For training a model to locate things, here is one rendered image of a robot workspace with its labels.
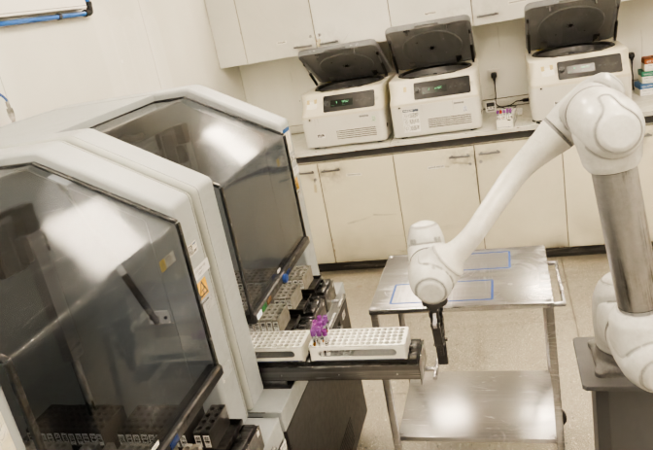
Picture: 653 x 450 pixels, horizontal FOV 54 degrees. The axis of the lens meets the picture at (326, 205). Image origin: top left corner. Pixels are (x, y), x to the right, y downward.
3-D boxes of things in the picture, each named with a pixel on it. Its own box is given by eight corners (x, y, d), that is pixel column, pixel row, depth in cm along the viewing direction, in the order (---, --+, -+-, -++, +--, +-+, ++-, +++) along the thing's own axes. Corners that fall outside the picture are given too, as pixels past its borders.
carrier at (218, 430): (223, 422, 171) (219, 403, 169) (230, 422, 171) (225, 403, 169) (206, 452, 161) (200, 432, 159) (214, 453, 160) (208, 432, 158)
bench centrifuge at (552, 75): (532, 123, 381) (523, 6, 360) (529, 103, 437) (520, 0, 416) (634, 112, 365) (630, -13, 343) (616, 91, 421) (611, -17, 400)
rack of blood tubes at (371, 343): (311, 364, 194) (307, 347, 192) (319, 346, 203) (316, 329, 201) (407, 363, 185) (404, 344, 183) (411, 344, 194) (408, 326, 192)
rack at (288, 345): (218, 365, 203) (213, 349, 201) (229, 349, 212) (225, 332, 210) (305, 364, 194) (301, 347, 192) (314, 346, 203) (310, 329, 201)
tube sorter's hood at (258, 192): (111, 330, 205) (49, 141, 186) (191, 253, 260) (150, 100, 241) (257, 325, 190) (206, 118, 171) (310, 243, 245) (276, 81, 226)
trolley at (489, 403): (395, 500, 242) (360, 310, 217) (410, 421, 284) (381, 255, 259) (582, 508, 223) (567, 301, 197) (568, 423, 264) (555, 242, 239)
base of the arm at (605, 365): (649, 334, 194) (648, 318, 192) (667, 377, 174) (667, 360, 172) (585, 336, 199) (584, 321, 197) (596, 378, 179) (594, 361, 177)
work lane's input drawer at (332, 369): (210, 388, 204) (203, 363, 201) (226, 363, 217) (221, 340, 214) (437, 386, 183) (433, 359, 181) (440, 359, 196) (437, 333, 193)
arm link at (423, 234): (411, 267, 185) (411, 288, 173) (403, 218, 180) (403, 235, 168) (448, 262, 183) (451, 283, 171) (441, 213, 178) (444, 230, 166)
